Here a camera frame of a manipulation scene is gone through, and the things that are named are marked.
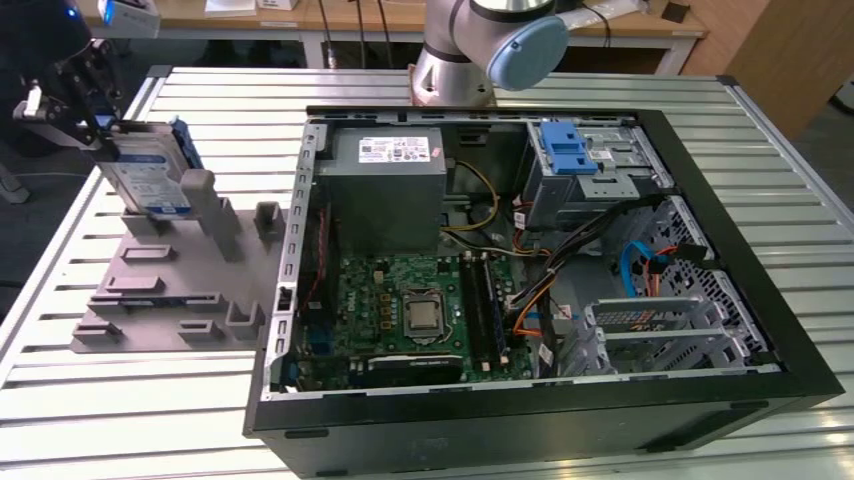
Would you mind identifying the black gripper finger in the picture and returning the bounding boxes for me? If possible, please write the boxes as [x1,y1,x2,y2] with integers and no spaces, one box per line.
[12,85,112,150]
[72,38,128,117]

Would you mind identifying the hard disk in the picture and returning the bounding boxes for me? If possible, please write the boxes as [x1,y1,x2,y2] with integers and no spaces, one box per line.
[86,115,206,221]

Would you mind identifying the multicoloured power wire black connector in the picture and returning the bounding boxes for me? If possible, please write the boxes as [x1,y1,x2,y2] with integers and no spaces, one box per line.
[639,243,710,301]

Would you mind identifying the metal disk bay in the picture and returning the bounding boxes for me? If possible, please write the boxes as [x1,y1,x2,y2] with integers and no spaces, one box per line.
[557,295,769,377]

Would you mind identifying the wooden desk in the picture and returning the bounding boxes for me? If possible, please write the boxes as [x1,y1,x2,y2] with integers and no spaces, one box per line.
[0,0,709,76]

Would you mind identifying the gray parts rack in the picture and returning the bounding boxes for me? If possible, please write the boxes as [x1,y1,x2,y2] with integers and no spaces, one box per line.
[71,168,292,356]

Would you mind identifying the gray power supply unit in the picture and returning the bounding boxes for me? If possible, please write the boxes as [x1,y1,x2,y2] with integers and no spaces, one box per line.
[314,125,450,259]

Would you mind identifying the green motherboard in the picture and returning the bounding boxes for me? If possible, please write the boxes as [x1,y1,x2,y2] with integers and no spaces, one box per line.
[292,252,539,391]

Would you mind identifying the silver CPU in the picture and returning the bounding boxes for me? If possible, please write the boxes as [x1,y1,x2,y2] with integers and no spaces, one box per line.
[404,299,446,337]

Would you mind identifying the CPU socket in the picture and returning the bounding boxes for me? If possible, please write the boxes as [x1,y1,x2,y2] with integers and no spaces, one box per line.
[396,287,452,351]

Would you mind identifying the blue plastic drive latch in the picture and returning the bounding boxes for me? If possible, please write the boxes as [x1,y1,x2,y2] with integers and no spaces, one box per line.
[538,121,597,176]

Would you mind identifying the black RAM slot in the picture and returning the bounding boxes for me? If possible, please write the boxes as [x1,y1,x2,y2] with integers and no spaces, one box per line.
[463,252,486,369]

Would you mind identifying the black graphics card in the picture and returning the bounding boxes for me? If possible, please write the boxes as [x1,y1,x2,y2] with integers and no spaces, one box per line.
[347,352,467,390]

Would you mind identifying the metal optical drive cage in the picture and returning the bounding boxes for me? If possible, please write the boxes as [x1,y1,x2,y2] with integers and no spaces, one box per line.
[522,119,675,232]

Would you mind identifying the black PC case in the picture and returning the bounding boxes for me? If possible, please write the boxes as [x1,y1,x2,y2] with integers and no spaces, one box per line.
[240,103,846,479]

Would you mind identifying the brown wooden cabinet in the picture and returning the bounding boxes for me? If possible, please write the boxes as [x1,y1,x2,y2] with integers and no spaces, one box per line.
[683,0,854,146]

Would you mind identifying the pale chair base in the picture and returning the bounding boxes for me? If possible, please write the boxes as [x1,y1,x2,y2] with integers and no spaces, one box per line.
[829,77,854,110]

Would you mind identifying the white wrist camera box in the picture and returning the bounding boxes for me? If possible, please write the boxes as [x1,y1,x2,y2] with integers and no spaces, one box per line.
[98,0,163,40]

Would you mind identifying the black hanging cable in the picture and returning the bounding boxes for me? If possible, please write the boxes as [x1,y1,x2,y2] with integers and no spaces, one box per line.
[319,0,332,69]
[379,0,392,69]
[355,0,367,69]

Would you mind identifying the red twisted wire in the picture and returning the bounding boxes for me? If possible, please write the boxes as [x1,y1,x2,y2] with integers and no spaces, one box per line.
[299,205,335,311]

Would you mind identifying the yellow wire bundle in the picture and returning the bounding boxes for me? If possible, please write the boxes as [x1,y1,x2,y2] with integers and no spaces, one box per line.
[440,159,500,235]

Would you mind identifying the thin black desk cable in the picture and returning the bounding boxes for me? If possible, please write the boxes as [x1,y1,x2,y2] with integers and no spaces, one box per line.
[579,2,615,51]

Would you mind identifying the black wire bundle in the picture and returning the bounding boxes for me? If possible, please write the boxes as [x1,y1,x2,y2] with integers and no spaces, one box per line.
[506,204,629,321]

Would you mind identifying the orange flat wire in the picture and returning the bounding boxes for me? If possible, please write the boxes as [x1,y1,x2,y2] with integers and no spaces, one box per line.
[511,277,559,341]

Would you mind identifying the blue flat data wire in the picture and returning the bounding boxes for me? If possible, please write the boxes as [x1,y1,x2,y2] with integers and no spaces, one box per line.
[619,238,655,307]

